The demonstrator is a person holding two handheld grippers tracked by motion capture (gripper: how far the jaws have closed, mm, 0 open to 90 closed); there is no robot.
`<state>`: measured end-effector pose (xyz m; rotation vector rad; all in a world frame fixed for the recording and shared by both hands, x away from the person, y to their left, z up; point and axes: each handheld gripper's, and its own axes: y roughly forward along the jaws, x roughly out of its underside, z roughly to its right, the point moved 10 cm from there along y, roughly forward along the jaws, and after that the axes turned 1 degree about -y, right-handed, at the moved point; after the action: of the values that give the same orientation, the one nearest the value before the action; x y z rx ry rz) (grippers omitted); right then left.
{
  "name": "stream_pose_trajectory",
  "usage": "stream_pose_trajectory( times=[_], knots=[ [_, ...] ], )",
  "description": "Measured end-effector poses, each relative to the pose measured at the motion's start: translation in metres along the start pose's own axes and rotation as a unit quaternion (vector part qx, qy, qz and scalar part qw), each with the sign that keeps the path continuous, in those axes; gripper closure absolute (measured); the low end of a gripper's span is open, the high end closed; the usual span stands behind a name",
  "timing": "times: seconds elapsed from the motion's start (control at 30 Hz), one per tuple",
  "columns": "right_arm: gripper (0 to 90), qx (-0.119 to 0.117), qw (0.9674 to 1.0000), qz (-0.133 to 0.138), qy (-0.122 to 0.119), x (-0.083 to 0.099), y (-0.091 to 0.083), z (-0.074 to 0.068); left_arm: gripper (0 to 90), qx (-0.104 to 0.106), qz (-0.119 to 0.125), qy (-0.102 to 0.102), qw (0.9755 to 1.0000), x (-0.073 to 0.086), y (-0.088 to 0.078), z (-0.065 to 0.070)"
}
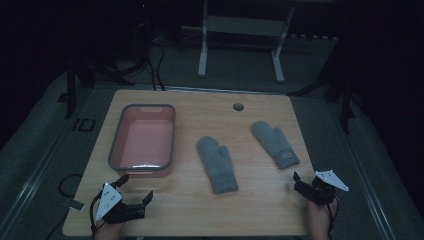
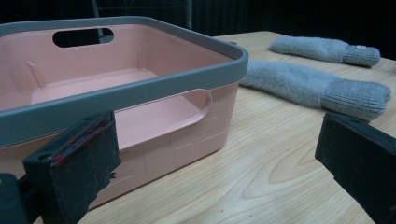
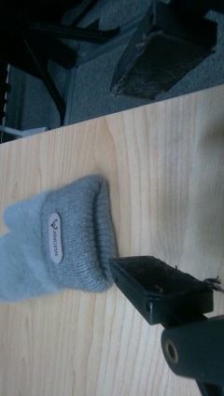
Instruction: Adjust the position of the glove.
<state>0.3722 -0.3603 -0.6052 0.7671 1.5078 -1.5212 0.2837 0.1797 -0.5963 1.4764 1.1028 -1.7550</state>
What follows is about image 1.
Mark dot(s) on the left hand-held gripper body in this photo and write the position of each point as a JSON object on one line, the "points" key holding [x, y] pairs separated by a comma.
{"points": [[115, 210]]}

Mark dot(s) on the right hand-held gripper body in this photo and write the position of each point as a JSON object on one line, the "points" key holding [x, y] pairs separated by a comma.
{"points": [[320, 190]]}

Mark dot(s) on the person's left hand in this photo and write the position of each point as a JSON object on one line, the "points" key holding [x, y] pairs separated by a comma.
{"points": [[107, 230]]}

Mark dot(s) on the person's right hand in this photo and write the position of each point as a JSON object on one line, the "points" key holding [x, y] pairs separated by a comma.
{"points": [[318, 218]]}

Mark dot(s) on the grey mitten with small label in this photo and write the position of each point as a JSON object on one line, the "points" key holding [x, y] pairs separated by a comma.
{"points": [[275, 143]]}

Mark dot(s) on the grey tape piece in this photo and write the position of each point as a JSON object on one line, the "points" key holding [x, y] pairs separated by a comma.
{"points": [[74, 204]]}

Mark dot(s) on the pink bin with grey rim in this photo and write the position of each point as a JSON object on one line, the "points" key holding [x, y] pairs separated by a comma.
{"points": [[144, 141]]}

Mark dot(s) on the plain grey mitten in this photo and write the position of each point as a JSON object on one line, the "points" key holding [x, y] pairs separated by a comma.
{"points": [[216, 165]]}

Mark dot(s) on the black tripod stand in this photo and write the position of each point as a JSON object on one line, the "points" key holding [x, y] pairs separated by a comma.
{"points": [[345, 106], [71, 86]]}

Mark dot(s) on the grey round table grommet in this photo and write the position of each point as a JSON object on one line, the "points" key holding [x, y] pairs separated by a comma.
{"points": [[238, 107]]}

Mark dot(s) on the black rectangular floor bracket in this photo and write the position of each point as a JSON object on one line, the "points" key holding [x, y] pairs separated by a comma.
{"points": [[84, 125]]}

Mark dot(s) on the white metal desk frame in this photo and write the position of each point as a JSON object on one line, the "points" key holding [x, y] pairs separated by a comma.
{"points": [[241, 26]]}

